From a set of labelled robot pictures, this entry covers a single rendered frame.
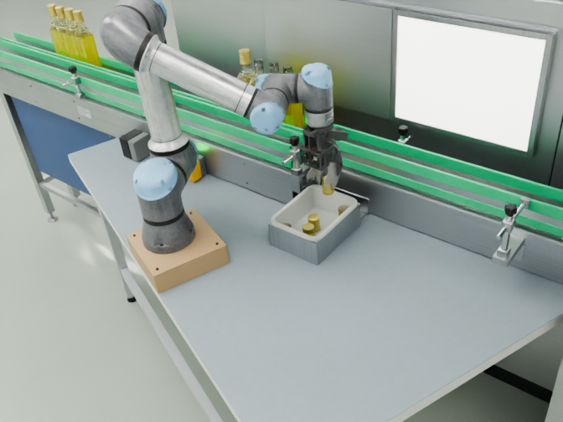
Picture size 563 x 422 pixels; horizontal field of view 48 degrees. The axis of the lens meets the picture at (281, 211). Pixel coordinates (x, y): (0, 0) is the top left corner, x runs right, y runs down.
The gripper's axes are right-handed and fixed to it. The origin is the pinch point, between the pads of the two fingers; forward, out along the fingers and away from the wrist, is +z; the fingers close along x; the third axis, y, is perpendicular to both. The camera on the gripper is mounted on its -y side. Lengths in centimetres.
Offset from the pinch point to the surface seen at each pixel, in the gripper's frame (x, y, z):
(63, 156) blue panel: -152, -1, 41
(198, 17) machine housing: -78, -31, -25
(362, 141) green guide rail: -2.4, -21.1, -1.8
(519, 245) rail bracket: 52, -9, 6
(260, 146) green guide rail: -28.9, -3.9, -0.4
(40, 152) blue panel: -172, 0, 45
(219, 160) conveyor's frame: -46.2, -1.4, 8.8
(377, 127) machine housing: -4.5, -32.9, -0.1
